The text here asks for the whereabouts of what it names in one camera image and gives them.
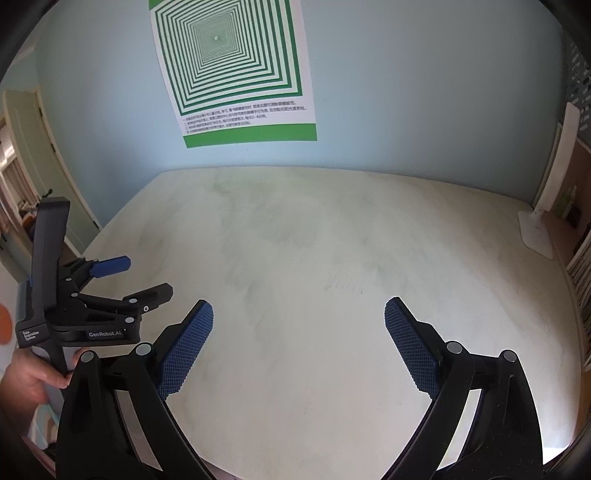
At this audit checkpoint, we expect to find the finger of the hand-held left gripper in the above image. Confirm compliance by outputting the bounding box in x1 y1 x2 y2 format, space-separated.
74 283 175 320
65 255 132 283

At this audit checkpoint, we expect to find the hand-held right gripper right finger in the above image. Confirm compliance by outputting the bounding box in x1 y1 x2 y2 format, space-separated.
384 296 543 480

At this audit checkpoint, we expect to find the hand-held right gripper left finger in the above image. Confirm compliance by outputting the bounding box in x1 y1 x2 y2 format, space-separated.
55 299 215 480

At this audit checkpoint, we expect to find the person's left hand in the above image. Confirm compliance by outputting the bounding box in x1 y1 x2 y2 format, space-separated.
0 348 85 416

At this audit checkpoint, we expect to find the pale green door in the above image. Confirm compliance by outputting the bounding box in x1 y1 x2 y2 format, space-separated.
0 90 102 259

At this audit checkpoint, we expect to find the green striped wall poster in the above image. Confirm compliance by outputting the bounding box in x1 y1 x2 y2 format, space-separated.
148 0 318 149

